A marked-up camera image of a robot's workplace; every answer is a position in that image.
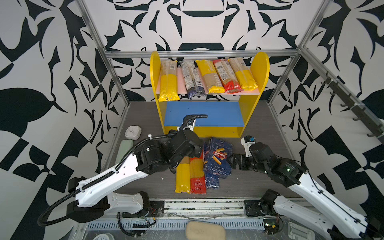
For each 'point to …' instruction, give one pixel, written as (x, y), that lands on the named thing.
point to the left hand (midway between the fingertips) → (192, 134)
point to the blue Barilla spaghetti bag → (212, 180)
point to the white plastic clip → (297, 232)
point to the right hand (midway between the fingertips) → (233, 159)
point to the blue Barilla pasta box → (217, 158)
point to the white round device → (133, 132)
